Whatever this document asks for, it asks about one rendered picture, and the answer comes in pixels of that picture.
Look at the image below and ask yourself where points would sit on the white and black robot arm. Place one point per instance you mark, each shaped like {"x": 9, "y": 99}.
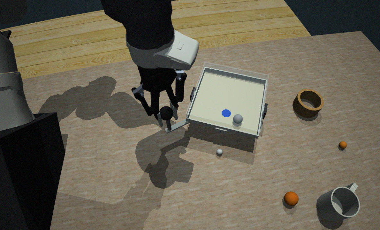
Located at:
{"x": 150, "y": 37}

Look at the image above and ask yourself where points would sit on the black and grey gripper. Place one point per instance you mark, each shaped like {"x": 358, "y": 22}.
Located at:
{"x": 155, "y": 81}

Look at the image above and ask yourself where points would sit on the dark grey mug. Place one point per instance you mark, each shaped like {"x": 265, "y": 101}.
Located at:
{"x": 339, "y": 205}

